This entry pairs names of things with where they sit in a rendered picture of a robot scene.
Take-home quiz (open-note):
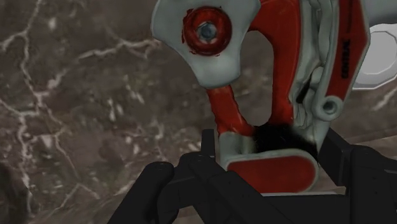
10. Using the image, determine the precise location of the red and grey hand tool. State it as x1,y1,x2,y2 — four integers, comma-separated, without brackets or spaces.
150,0,372,195

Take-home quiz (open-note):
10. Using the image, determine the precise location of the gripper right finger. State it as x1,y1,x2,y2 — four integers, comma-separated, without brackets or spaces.
316,127,397,224

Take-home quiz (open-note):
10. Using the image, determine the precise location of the white plate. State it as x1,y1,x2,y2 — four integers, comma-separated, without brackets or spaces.
352,23,397,91

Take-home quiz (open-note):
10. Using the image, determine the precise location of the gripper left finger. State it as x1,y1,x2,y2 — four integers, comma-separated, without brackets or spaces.
106,129,280,224

